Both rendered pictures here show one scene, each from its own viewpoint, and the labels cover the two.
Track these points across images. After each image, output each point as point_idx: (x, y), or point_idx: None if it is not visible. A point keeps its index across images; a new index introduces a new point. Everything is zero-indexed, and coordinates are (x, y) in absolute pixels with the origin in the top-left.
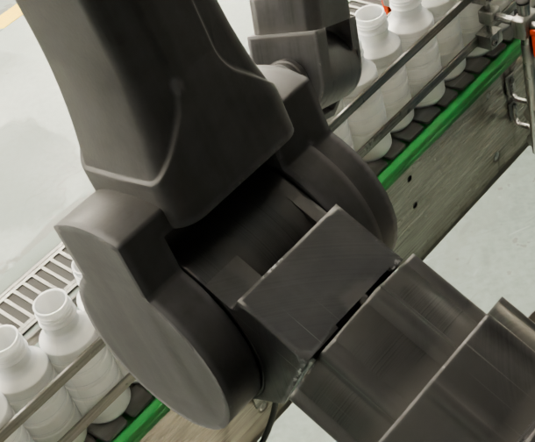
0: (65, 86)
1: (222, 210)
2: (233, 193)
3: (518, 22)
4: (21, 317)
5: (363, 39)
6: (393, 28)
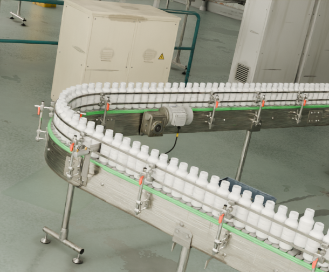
0: None
1: None
2: None
3: (251, 199)
4: None
5: (273, 209)
6: (262, 208)
